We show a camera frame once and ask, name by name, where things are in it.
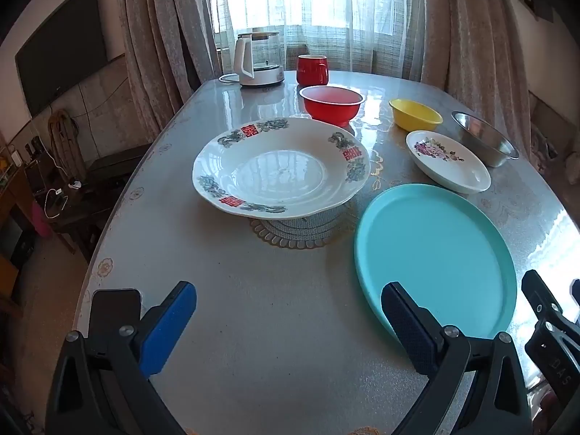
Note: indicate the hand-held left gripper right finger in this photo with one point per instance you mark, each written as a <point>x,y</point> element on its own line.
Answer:
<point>408,326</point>

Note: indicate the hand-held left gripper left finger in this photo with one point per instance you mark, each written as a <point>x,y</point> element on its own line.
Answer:
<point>167,326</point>

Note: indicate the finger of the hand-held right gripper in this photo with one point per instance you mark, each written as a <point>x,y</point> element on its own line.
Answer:
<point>543,301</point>
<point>576,290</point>

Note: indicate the turquoise round plate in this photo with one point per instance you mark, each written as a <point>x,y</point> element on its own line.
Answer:
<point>435,253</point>

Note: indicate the small white floral plate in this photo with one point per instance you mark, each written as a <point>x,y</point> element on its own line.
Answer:
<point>453,172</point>

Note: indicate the stainless steel bowl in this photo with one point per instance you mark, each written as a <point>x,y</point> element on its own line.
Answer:
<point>485,140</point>

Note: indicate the large white patterned plate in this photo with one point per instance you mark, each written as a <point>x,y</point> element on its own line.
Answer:
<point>272,172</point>

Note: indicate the yellow bowl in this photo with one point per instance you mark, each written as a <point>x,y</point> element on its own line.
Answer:
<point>414,115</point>

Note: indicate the red bowl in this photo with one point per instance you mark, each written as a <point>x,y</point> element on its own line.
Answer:
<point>333,111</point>

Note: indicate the pink plastic container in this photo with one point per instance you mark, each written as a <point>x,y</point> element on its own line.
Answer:
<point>40,222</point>

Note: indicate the dark low cabinet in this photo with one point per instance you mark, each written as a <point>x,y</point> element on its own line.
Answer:
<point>113,163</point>

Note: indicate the beige patterned curtain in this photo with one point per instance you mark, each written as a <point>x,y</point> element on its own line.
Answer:
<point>154,54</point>
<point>471,54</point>

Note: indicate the red mug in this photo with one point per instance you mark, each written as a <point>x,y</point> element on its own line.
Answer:
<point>310,72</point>

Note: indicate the glass electric kettle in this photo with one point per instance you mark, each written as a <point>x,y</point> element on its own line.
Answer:
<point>260,54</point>

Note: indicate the white sheer curtain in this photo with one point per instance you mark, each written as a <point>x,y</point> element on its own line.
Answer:
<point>340,9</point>

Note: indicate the wall television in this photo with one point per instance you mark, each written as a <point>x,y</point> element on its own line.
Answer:
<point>59,54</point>

